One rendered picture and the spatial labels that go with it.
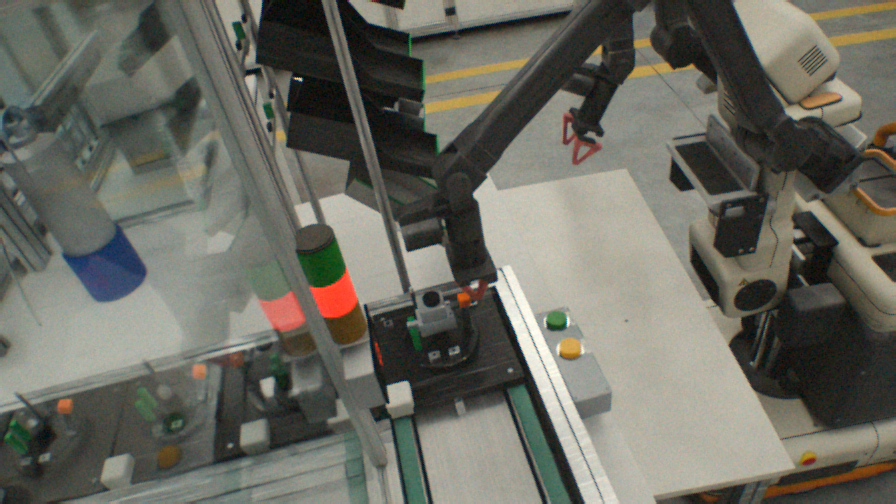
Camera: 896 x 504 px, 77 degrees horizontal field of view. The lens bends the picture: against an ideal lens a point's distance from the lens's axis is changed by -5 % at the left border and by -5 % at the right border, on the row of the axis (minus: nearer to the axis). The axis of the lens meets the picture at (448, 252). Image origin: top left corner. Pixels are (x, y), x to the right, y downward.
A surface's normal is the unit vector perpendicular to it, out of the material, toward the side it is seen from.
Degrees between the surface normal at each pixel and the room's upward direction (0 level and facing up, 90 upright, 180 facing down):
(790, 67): 90
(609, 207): 0
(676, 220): 0
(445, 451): 0
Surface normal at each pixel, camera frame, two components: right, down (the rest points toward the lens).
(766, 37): -0.77, -0.44
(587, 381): -0.15, -0.75
